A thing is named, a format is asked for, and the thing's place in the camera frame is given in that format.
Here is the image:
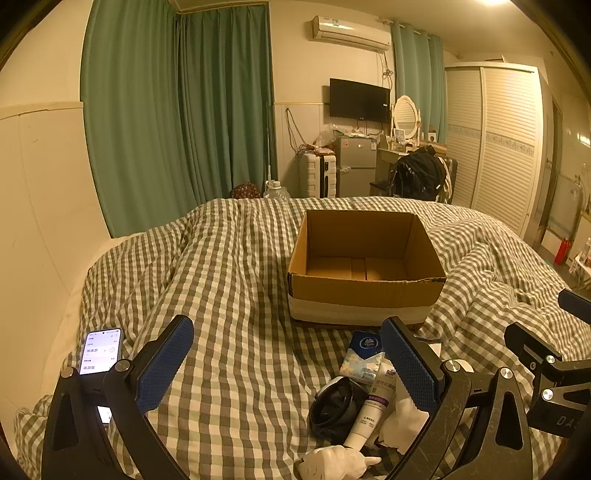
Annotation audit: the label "hanging wall cable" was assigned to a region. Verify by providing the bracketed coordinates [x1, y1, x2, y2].
[284, 108, 306, 154]

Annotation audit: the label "white socks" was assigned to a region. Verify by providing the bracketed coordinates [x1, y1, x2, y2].
[379, 394, 433, 456]

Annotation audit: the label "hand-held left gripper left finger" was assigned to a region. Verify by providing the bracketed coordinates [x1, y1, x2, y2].
[41, 315, 195, 480]

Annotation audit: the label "white louvred wardrobe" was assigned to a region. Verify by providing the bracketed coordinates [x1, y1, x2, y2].
[443, 62, 544, 239]

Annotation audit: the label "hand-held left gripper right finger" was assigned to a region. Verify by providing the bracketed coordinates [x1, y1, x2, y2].
[381, 316, 539, 480]

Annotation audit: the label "clear plastic bag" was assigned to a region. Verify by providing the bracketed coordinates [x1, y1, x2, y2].
[315, 124, 345, 149]

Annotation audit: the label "grey white checked blanket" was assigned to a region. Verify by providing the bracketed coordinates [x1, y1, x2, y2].
[14, 196, 591, 480]

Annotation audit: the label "blue white tissue packet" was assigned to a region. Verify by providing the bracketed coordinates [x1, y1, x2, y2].
[339, 331, 387, 387]

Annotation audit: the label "white oval mirror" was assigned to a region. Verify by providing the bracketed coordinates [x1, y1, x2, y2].
[392, 95, 422, 140]

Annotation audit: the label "wooden dressing table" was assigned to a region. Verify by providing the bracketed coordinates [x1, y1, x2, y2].
[369, 137, 448, 197]

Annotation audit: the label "white cream tube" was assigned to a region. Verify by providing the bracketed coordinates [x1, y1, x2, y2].
[344, 360, 399, 450]

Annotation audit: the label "narrow green curtain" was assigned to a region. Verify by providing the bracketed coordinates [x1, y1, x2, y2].
[390, 21, 447, 145]

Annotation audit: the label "black jacket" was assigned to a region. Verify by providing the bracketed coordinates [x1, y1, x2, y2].
[385, 145, 447, 203]

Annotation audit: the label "white air conditioner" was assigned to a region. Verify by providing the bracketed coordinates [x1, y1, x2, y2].
[310, 15, 393, 53]

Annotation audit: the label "clear water jug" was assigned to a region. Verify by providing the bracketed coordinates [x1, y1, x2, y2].
[263, 179, 293, 200]

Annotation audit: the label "small silver fridge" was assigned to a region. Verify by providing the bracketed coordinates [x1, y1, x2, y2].
[337, 136, 379, 199]

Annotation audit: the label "floral bag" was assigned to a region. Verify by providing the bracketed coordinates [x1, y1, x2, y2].
[229, 181, 263, 200]

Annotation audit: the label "black band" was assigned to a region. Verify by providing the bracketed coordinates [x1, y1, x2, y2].
[307, 376, 370, 448]

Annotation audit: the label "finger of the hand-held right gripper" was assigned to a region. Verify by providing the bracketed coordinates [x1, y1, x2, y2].
[558, 288, 591, 320]
[504, 322, 591, 394]

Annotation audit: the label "white plush toy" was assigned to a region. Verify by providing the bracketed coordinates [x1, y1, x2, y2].
[297, 445, 383, 480]

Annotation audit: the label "white suitcase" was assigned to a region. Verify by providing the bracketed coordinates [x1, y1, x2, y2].
[298, 152, 341, 199]

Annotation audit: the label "cardboard box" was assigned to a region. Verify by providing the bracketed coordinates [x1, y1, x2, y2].
[286, 209, 448, 326]

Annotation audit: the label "black wall television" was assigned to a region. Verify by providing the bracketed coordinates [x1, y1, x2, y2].
[329, 78, 391, 125]

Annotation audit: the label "smartphone with lit screen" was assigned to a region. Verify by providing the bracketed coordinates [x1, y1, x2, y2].
[78, 327, 125, 425]

